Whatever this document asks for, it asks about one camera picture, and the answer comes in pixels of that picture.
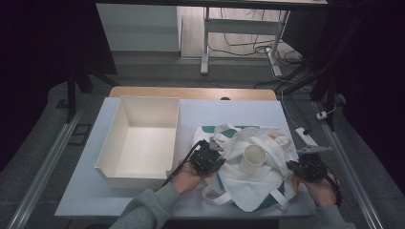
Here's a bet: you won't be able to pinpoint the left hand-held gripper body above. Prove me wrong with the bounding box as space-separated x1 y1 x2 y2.
189 139 224 176

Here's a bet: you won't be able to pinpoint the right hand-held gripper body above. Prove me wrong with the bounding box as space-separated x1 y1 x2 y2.
294 145 332 184

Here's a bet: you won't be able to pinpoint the white paper cup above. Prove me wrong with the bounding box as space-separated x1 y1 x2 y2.
239 144 267 176

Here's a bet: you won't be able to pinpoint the white tote bag coloured blobs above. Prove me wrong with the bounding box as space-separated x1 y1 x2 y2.
193 123 304 213

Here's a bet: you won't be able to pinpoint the white storage box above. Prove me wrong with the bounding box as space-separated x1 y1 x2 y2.
95 94 181 192

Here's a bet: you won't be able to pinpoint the person's left hand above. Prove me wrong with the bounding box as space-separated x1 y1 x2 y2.
171 161 211 195

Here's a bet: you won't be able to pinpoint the person's right hand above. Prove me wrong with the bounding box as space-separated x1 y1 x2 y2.
300 176 340 208

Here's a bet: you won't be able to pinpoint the white power strip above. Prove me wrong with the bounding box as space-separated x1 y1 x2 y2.
294 127 319 147

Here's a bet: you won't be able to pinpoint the wooden table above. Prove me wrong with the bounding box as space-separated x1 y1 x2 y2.
108 86 278 102

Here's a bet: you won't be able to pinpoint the black stand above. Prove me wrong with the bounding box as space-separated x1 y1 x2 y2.
65 63 120 124
283 12 367 132

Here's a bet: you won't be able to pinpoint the black floor plate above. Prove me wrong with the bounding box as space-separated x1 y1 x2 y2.
68 123 93 147

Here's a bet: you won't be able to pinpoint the white table cover sheet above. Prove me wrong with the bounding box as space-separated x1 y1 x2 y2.
54 96 316 220

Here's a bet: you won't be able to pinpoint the white-framed desk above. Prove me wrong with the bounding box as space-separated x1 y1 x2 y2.
95 0 329 77

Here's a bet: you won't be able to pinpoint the white cabinet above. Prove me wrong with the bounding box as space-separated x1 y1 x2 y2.
96 3 182 52

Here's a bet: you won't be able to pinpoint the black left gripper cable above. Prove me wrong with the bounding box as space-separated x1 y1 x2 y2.
161 139 204 188

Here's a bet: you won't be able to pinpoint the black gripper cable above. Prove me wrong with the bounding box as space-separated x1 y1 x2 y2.
324 165 343 208
161 139 204 188

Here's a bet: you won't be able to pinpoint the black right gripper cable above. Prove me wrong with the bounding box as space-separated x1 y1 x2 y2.
324 165 343 208

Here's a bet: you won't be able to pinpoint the aluminium rail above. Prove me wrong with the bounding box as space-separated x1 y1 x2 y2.
6 106 84 229
313 101 386 229

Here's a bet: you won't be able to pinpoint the thin white cable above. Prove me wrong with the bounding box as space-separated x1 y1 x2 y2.
280 85 302 130

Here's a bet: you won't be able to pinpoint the black floor cables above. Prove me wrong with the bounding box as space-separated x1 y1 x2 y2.
206 8 307 90

